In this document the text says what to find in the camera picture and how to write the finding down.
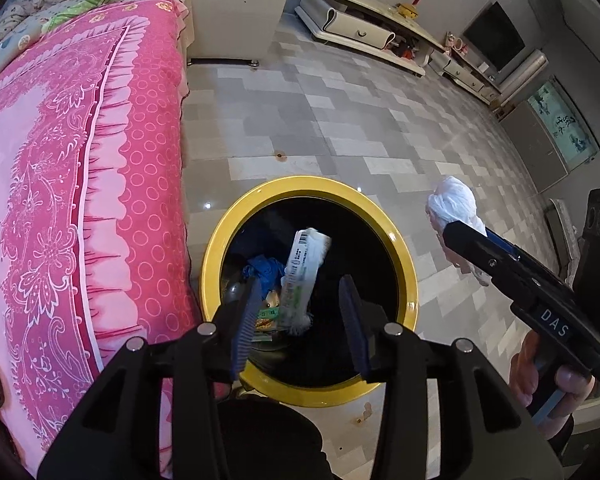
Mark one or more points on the white nightstand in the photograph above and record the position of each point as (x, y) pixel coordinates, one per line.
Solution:
(235, 10)

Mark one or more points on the blue plastic bag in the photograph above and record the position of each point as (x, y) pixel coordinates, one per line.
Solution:
(265, 270)

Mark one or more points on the person's right hand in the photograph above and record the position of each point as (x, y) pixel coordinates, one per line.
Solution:
(522, 375)

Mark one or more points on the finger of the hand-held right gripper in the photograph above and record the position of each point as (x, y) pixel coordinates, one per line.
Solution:
(505, 246)
(475, 250)

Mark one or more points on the pink doll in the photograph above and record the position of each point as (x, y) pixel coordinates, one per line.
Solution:
(457, 43)

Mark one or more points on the floral polka dot duvet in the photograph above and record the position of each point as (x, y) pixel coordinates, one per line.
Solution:
(10, 35)

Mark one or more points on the pink floral bedspread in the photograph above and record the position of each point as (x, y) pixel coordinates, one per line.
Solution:
(55, 160)

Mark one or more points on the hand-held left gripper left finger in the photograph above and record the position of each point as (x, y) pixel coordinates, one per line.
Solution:
(245, 330)

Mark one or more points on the white tissue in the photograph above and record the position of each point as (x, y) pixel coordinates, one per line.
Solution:
(452, 200)

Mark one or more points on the green white snack packet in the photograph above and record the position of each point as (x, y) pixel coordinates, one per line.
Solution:
(305, 260)

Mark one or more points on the small white low cabinet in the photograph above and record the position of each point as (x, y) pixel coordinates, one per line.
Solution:
(460, 72)

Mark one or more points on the black television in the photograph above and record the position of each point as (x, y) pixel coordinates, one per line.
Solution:
(495, 35)

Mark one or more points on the green yellow snack bag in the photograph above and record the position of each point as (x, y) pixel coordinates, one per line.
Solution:
(267, 315)

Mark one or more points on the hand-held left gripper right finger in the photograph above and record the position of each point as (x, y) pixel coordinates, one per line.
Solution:
(355, 330)

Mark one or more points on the white standing air conditioner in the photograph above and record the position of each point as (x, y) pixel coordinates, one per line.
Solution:
(525, 72)

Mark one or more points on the yellow rimmed black trash bin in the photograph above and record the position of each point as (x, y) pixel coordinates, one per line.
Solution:
(220, 240)

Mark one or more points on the white curved tv cabinet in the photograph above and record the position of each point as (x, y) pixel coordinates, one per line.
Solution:
(350, 25)

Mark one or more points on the fish tank on grey cabinet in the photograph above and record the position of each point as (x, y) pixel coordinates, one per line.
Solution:
(560, 120)

